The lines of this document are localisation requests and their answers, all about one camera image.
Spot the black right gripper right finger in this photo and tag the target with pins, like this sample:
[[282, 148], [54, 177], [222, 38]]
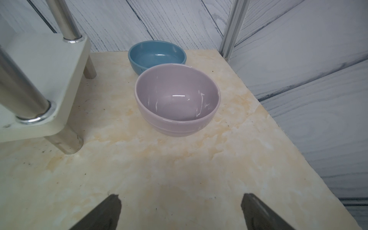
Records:
[[259, 216]]

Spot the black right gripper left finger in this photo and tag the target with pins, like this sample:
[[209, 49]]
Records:
[[105, 216]]

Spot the white two-tier shelf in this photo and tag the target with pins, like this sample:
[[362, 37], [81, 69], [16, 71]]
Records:
[[40, 76]]

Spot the lilac ceramic bowl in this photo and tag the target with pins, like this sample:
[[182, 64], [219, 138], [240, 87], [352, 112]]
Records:
[[177, 100]]

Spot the blue ceramic bowl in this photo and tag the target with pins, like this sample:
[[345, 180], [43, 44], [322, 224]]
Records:
[[147, 54]]

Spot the right aluminium frame post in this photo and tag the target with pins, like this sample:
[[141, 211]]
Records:
[[237, 15]]

